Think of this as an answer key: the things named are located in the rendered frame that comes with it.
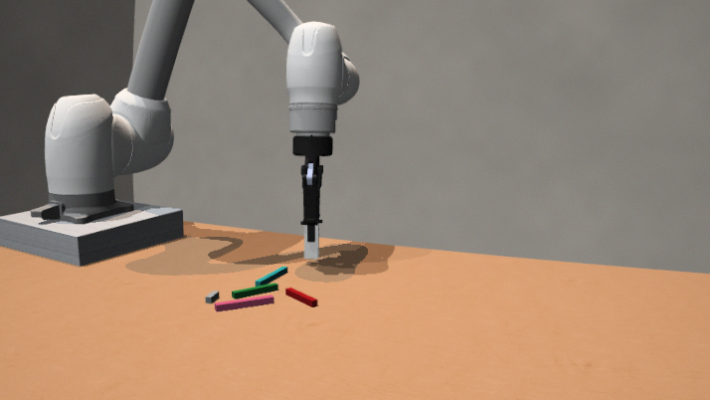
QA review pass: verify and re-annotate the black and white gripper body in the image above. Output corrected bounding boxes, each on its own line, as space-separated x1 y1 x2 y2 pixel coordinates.
293 135 333 183

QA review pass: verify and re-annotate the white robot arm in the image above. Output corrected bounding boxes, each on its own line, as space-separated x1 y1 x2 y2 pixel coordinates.
31 0 360 224

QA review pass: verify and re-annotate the turquoise rod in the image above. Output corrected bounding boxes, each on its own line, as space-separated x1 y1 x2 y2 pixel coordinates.
256 267 287 287

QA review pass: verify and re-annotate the red rod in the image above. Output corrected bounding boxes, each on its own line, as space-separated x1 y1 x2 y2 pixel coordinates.
285 288 317 307

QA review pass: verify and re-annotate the grey rod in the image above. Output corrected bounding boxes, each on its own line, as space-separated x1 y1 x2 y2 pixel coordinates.
205 291 219 303

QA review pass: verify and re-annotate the green rod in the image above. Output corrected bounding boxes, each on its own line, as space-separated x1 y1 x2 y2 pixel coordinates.
232 283 278 299

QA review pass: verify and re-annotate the pink rod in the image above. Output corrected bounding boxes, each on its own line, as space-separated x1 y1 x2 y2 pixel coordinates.
215 295 274 311

